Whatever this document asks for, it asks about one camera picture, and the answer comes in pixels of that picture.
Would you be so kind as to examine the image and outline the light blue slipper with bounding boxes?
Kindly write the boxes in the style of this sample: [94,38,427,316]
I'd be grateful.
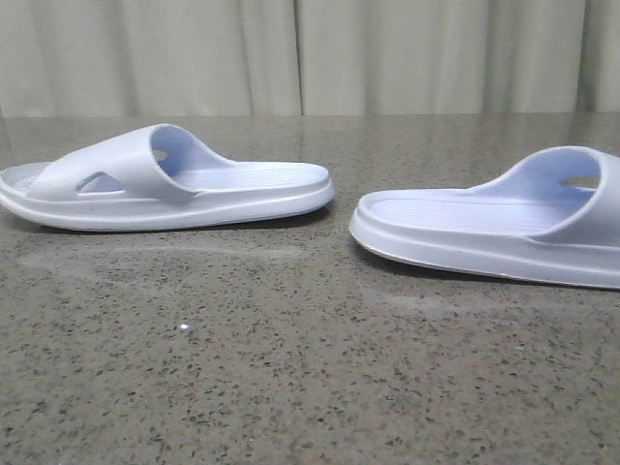
[350,146,619,289]
[1,124,334,232]

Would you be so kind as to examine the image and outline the beige background curtain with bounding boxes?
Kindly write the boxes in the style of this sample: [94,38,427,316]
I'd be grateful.
[1,1,619,117]

